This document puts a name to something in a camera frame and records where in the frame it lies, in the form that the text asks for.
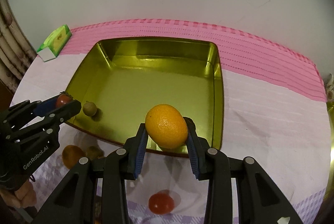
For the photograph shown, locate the green tissue pack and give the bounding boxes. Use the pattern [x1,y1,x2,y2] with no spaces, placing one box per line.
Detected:
[37,24,72,62]

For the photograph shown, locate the small red cherry tomato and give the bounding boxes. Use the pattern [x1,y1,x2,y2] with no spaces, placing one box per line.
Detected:
[148,192,175,215]

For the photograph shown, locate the large orange tangerine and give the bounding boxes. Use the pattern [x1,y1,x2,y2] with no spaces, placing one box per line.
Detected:
[62,145,85,170]

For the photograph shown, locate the gold tin lid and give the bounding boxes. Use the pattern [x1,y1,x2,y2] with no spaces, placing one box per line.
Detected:
[324,102,333,201]

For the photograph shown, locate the checkered pink purple tablecloth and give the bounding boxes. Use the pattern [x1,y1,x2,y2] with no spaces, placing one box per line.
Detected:
[12,19,331,223]

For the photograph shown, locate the large yellow orange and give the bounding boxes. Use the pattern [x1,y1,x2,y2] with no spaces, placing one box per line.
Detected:
[145,104,188,149]

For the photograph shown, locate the red toffee tin box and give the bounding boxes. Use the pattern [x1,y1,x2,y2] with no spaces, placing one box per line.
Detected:
[66,37,224,149]

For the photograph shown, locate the brown longan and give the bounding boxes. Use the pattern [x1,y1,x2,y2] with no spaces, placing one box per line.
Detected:
[83,101,97,117]

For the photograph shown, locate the operator left hand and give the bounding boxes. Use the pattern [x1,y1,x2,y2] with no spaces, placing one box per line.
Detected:
[1,180,37,208]

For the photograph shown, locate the red tomato with stem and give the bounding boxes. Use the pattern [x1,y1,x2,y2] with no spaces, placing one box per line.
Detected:
[55,92,73,108]

